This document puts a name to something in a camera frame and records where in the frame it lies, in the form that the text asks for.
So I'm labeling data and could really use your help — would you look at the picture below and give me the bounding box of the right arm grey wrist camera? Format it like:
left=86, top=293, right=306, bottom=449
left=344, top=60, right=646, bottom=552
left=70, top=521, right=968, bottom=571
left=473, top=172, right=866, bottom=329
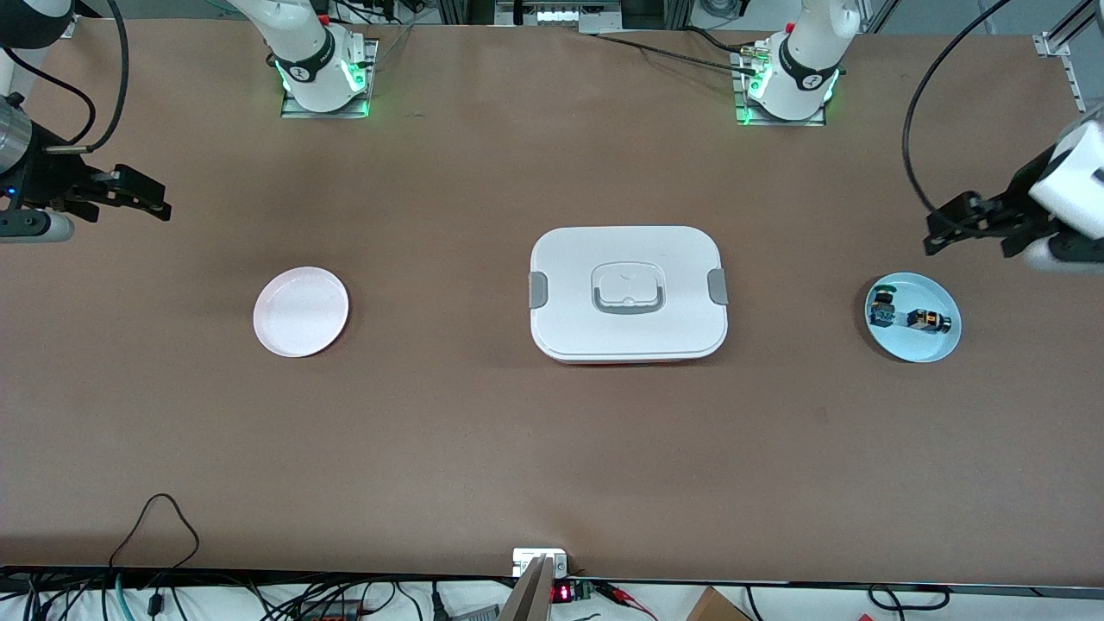
left=0, top=211, right=76, bottom=244

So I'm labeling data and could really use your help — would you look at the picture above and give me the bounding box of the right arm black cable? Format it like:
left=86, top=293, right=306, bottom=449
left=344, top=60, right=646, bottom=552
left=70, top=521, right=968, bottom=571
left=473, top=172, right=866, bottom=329
left=0, top=0, right=130, bottom=156

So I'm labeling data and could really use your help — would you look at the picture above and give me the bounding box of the grey brown mounting beam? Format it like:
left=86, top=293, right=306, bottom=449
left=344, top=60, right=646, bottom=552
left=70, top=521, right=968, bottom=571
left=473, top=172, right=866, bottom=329
left=496, top=555, right=555, bottom=621

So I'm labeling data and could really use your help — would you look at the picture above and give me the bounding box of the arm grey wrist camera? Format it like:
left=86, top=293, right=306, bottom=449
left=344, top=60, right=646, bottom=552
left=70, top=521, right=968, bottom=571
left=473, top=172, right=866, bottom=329
left=1026, top=233, right=1104, bottom=275
left=0, top=211, right=76, bottom=244

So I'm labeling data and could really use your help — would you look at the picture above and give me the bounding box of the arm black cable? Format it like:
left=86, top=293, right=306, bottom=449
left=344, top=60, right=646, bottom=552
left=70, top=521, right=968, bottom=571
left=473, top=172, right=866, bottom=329
left=0, top=0, right=130, bottom=156
left=901, top=0, right=1010, bottom=216

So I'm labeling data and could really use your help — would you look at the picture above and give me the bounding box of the silver device with white lights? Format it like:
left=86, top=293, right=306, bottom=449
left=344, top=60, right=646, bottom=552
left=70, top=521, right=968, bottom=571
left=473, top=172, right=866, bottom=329
left=496, top=0, right=622, bottom=34

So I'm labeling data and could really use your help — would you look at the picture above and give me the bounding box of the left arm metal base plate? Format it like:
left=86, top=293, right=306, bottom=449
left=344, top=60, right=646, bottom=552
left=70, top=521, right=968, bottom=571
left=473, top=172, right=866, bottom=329
left=731, top=43, right=829, bottom=128

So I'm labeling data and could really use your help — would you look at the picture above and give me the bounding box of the black looped table cable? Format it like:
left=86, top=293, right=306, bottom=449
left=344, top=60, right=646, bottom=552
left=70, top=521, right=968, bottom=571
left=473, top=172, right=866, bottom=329
left=108, top=493, right=201, bottom=572

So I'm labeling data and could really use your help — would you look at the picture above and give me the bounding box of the black cable flat loop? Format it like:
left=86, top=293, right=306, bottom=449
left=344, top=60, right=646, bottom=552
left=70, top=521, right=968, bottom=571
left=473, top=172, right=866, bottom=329
left=867, top=585, right=950, bottom=612

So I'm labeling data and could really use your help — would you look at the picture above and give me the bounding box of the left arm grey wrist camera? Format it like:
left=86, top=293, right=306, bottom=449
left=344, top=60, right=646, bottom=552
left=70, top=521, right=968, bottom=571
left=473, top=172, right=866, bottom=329
left=1026, top=233, right=1104, bottom=275

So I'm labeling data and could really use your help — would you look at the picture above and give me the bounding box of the pale pink round plate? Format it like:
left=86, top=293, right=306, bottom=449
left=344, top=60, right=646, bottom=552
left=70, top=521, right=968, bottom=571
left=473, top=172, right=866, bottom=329
left=253, top=267, right=350, bottom=359

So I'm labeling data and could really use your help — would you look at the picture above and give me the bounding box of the brown cardboard piece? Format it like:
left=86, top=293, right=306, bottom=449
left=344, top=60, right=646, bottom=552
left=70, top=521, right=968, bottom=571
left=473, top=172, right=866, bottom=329
left=686, top=586, right=751, bottom=621

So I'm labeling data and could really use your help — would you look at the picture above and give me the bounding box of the thin black cable to base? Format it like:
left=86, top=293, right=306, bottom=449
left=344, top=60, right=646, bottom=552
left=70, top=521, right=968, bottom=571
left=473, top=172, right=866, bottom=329
left=593, top=33, right=760, bottom=72

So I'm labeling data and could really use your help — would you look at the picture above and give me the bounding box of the light blue round plate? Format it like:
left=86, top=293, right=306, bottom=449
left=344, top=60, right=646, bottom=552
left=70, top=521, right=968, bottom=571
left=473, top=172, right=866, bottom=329
left=864, top=272, right=963, bottom=364

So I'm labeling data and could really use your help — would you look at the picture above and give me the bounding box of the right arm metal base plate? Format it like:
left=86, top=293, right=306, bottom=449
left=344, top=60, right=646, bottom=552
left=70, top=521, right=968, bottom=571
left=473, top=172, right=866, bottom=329
left=280, top=39, right=380, bottom=120

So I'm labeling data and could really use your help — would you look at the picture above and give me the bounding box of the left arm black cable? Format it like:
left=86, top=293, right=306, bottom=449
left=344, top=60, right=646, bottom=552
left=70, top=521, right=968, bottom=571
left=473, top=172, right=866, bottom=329
left=901, top=0, right=1010, bottom=216

